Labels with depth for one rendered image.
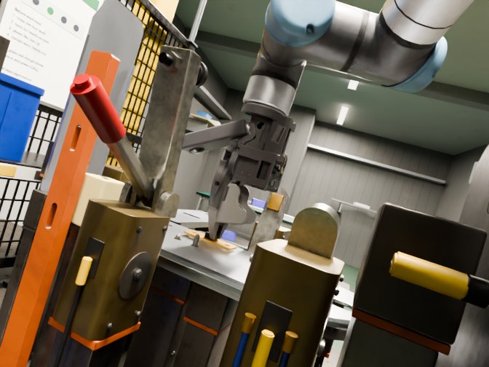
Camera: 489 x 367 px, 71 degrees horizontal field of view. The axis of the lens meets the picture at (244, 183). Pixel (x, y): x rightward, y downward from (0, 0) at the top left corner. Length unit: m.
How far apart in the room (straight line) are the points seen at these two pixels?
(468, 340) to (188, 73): 0.30
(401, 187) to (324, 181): 1.75
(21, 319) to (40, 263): 0.07
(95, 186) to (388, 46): 0.37
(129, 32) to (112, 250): 0.47
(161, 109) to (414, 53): 0.29
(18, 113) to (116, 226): 0.39
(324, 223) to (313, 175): 8.22
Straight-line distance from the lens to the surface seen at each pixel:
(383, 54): 0.46
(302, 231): 0.28
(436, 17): 0.43
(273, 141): 0.51
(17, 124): 0.68
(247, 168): 0.51
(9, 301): 0.68
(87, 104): 0.28
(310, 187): 8.48
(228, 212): 0.51
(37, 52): 0.93
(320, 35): 0.44
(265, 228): 0.62
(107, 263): 0.33
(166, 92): 0.36
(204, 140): 0.54
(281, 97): 0.52
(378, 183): 8.62
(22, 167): 0.67
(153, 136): 0.36
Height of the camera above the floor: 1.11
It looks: level
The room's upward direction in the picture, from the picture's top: 17 degrees clockwise
